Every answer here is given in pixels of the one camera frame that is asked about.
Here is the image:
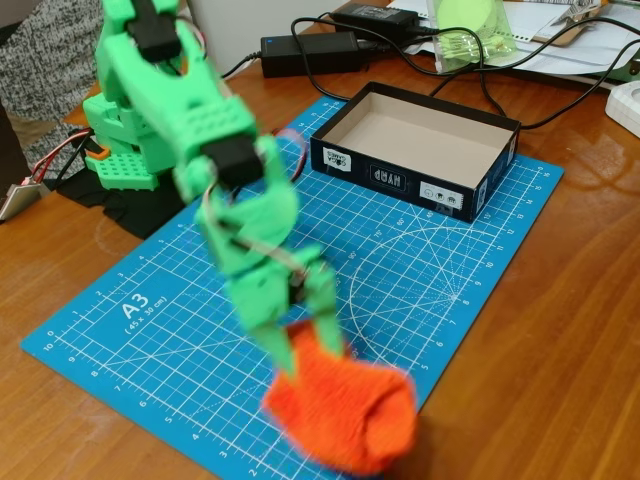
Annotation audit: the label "orange fuzzy sock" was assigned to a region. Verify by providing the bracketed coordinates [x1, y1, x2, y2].
[262, 321, 419, 477]

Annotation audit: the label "green circuit board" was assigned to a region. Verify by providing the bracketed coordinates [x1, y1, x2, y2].
[610, 47, 640, 85]

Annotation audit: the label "blue A3 cutting mat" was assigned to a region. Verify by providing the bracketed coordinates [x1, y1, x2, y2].
[19, 94, 566, 480]

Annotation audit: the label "dark blue cardboard box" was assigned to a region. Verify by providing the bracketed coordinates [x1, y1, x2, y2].
[309, 81, 523, 225]

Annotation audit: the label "large black power adapter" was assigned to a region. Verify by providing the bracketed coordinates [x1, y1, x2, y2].
[259, 30, 365, 79]

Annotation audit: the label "silver circuit board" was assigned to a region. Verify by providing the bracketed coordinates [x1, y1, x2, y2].
[0, 182, 51, 224]

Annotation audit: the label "slim black power adapter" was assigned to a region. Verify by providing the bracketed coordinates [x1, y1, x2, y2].
[329, 1, 420, 32]

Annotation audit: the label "grey speckled fabric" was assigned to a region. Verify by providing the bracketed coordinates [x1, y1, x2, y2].
[0, 0, 106, 122]

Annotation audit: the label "green transparent plastic bag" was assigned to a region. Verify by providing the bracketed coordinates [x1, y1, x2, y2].
[429, 0, 518, 75]

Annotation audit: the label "white paper sheets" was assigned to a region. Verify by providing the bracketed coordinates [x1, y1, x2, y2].
[387, 0, 640, 77]

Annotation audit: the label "brown clipboard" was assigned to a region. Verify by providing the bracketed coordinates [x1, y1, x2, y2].
[530, 0, 609, 49]

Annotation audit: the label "short black power cable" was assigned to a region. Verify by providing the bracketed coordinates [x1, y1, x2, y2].
[219, 52, 264, 81]

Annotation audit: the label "looped black cable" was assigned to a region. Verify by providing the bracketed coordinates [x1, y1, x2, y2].
[290, 13, 351, 104]

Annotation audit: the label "red black wire bundle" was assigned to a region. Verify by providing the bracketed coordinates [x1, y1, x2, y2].
[27, 127, 95, 184]

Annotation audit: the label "long black power cable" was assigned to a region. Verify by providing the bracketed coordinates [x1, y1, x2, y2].
[355, 39, 640, 130]

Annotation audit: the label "thin black cable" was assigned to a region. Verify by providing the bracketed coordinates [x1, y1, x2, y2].
[429, 17, 640, 99]

